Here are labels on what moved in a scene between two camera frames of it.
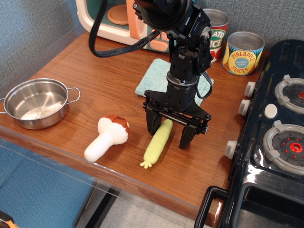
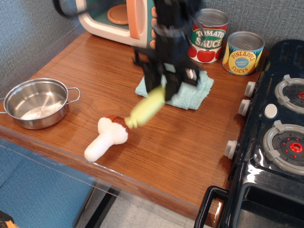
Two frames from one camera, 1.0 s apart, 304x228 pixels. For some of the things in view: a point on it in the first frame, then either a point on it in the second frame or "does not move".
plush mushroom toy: [114, 130] does not move
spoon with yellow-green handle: [156, 142] to [147, 108]
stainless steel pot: [39, 103] does not move
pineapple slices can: [242, 53] does not move
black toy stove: [266, 187] does not move
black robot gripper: [177, 104] to [173, 47]
